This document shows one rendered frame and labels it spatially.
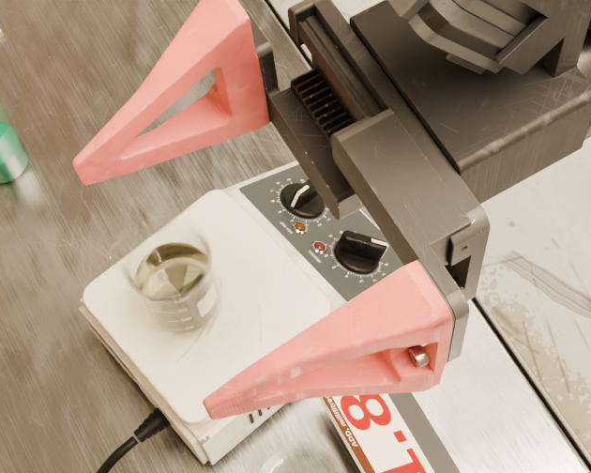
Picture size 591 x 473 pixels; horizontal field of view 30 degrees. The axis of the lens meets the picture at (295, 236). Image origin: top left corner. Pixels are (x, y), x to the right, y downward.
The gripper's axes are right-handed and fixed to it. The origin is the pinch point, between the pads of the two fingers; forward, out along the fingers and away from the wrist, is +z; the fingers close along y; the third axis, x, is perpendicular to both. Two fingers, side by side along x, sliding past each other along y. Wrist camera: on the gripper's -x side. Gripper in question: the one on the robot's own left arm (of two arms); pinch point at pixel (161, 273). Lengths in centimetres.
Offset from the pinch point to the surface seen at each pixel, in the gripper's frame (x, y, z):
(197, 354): 31.4, -8.9, -0.6
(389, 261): 36.6, -10.0, -15.3
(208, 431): 33.7, -4.9, 1.0
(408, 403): 40.0, -1.6, -11.7
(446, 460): 40.0, 3.0, -11.8
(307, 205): 35.1, -15.9, -12.2
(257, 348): 31.5, -7.3, -4.0
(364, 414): 37.9, -1.9, -8.4
